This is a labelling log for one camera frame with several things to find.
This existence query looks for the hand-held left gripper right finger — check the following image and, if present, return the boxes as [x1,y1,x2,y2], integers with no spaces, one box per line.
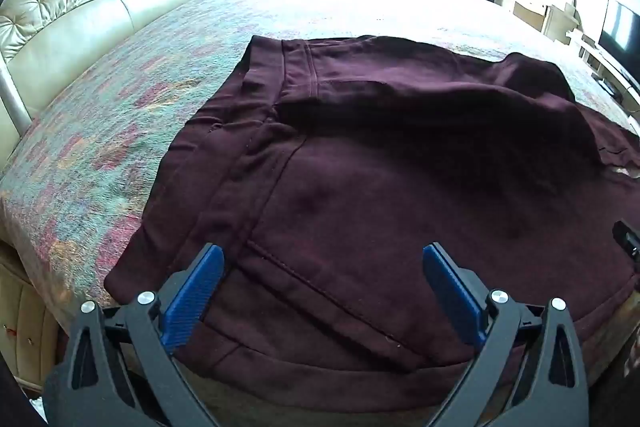
[422,243,590,427]

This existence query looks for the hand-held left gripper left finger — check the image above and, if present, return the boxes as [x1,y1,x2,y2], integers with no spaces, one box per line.
[42,244,226,427]

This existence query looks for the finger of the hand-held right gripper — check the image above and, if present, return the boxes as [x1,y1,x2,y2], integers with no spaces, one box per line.
[612,221,640,264]

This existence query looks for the maroon pants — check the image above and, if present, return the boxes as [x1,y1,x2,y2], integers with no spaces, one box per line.
[105,34,640,413]

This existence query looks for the cream bed side panel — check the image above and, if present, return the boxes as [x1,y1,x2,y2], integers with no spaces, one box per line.
[0,242,66,393]

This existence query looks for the cream television stand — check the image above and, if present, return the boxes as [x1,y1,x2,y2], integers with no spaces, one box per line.
[567,32,640,108]

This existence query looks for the floral woven bed blanket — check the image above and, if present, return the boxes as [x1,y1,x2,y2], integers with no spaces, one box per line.
[0,0,640,338]

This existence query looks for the flat screen television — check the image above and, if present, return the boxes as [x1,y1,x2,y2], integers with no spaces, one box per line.
[598,0,640,68]

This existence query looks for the cream dressing table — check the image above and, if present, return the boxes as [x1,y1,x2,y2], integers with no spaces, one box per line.
[494,0,582,44]

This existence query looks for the cream tufted leather headboard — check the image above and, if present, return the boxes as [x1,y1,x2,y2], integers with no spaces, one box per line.
[0,0,222,142]

